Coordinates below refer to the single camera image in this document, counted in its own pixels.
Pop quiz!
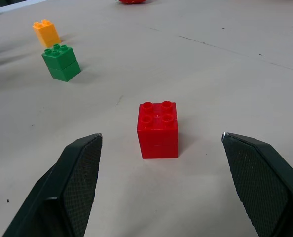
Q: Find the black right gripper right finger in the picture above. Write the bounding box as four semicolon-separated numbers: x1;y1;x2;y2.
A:
221;132;293;237

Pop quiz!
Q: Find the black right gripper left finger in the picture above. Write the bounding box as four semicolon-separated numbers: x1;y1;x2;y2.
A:
2;133;103;237

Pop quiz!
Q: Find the red toy brick stack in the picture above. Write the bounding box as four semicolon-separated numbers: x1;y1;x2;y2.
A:
137;100;179;160

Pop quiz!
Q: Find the green toy brick stack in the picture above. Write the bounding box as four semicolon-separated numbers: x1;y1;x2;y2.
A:
41;43;82;82

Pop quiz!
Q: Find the orange toy brick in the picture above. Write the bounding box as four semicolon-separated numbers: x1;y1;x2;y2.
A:
32;19;62;48

